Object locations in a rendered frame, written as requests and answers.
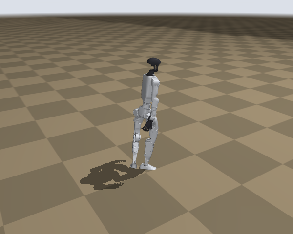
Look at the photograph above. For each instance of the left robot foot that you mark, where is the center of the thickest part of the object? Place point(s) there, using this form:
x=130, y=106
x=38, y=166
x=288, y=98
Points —
x=133, y=165

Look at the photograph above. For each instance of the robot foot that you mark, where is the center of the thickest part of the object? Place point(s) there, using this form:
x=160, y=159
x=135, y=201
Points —
x=133, y=165
x=149, y=167

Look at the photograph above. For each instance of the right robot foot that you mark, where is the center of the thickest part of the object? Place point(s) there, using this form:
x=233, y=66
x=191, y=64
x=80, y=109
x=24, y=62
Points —
x=149, y=167

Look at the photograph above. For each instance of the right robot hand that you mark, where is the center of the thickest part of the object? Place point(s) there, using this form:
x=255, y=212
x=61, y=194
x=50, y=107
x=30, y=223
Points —
x=148, y=125

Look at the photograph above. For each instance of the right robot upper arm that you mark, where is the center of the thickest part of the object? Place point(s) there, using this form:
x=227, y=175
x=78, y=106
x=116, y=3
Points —
x=155, y=86

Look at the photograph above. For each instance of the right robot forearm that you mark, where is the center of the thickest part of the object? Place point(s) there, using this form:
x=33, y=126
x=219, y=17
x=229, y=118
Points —
x=154, y=108

